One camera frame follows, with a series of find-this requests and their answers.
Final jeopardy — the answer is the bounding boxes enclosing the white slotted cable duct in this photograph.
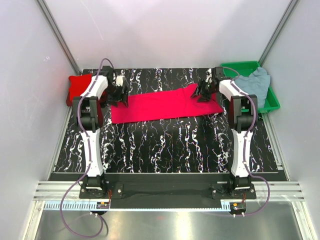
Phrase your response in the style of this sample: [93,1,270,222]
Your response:
[44,200,231,213]

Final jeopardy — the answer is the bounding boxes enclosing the left aluminium corner post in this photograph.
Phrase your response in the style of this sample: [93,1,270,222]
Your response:
[35,0,82,75]

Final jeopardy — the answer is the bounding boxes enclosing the left orange connector box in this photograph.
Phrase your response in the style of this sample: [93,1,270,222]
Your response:
[96,199,111,210]

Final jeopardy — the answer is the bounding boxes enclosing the grey blue t shirt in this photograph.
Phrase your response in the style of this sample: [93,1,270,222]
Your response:
[235,67,271,109]

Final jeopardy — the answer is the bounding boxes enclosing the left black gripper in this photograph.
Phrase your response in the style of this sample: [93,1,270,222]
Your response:
[104,84,129,108]

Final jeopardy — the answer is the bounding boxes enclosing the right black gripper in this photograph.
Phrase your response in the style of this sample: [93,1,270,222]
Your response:
[190,78,217,103]

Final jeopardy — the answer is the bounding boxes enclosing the aluminium front rail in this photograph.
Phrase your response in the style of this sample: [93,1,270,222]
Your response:
[33,181,304,202]

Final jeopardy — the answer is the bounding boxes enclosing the magenta t shirt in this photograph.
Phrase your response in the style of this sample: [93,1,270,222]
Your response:
[111,83,223,124]

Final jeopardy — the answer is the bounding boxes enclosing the right aluminium corner post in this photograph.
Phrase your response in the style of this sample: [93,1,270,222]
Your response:
[258,0,300,67]

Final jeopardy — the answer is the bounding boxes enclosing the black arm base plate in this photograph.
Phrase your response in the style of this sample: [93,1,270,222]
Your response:
[80,173,257,200]

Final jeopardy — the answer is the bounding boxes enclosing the green plastic bin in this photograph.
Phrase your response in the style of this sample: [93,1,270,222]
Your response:
[220,61,280,114]

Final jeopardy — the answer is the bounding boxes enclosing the aluminium corner post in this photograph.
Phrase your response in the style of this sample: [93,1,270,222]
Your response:
[258,0,300,67]
[35,0,82,75]

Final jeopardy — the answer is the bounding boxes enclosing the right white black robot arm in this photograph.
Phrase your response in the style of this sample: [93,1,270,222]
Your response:
[191,66,258,199]

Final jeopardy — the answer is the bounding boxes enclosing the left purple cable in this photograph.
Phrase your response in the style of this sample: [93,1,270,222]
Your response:
[59,58,116,238]

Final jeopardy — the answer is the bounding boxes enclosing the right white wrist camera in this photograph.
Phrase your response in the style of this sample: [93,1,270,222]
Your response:
[205,68,213,85]

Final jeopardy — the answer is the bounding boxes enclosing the right orange connector box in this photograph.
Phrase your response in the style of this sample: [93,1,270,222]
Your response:
[230,201,247,212]

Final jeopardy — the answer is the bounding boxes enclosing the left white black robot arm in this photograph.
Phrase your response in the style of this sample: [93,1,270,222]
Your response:
[72,65,129,199]

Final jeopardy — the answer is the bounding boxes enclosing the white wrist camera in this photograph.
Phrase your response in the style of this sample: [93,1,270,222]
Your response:
[205,68,213,85]
[115,75,126,87]

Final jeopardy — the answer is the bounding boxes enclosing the orange connector box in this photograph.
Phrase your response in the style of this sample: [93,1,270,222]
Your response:
[96,199,111,210]
[230,201,247,212]

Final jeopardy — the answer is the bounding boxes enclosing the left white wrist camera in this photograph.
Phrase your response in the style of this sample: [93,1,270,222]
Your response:
[115,75,126,87]

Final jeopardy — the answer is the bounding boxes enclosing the folded dark red t shirt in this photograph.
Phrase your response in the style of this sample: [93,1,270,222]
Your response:
[66,92,107,108]

